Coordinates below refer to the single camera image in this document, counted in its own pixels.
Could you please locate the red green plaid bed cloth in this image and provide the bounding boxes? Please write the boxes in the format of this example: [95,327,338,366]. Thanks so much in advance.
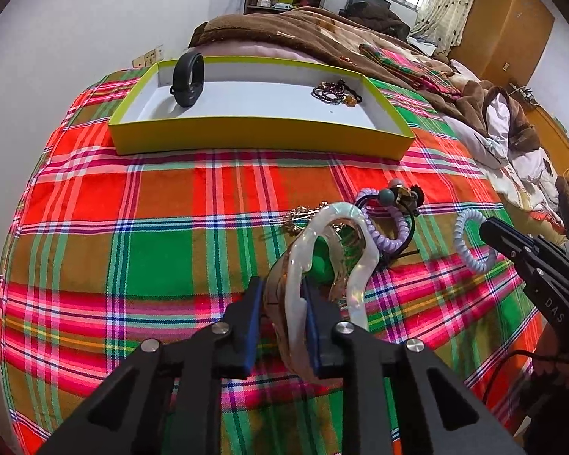
[0,66,547,455]

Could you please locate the dark clothes pile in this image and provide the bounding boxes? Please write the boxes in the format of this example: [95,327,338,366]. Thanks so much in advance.
[339,0,411,39]

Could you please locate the folded plaid cloth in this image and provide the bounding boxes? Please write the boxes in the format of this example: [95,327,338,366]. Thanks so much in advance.
[359,42,462,96]

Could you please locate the spotted cream curtain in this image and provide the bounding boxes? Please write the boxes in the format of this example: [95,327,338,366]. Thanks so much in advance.
[412,0,483,51]

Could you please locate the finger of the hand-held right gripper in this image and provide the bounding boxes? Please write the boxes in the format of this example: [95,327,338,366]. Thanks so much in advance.
[479,218,569,291]

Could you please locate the dark beaded bracelets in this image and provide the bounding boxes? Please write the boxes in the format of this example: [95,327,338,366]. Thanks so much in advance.
[312,78,363,106]

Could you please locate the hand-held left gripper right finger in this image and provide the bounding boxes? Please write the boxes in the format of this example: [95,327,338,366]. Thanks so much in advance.
[301,282,527,455]

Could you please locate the brown fleece blanket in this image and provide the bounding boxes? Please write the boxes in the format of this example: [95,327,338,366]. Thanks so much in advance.
[188,6,542,149]

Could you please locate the black cable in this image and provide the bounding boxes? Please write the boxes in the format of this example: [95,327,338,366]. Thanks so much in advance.
[482,350,553,408]

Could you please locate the beige wall socket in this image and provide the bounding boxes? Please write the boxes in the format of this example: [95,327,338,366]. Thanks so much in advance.
[132,45,165,68]

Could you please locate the white printed duvet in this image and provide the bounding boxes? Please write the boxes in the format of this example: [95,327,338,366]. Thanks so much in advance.
[443,89,569,229]

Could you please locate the black wristband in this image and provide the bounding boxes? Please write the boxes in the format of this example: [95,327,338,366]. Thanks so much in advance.
[169,51,206,108]

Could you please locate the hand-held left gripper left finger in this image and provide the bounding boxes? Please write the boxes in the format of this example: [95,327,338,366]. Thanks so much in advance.
[38,275,266,455]

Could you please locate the black beaded hair tie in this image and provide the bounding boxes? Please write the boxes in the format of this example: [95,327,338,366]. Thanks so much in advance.
[355,179,426,266]

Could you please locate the purple spiral hair tie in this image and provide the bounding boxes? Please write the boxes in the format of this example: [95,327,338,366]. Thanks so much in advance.
[355,190,416,253]

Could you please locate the pearly white hair claw clip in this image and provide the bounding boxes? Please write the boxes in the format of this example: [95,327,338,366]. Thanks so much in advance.
[263,201,381,382]

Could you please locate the orange wooden wardrobe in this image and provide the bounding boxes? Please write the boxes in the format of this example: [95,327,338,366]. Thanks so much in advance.
[448,0,556,89]

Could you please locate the yellow cardboard tray box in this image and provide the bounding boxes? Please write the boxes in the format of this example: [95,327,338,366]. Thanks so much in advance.
[107,55,415,160]

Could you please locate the light blue spiral hair tie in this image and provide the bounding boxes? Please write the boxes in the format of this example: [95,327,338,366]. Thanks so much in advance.
[454,209,500,274]

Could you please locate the gold rhinestone hair clip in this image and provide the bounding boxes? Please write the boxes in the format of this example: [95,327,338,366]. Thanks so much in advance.
[269,203,333,237]

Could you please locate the wooden side cabinet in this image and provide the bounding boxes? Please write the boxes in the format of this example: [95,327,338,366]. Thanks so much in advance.
[522,104,569,177]

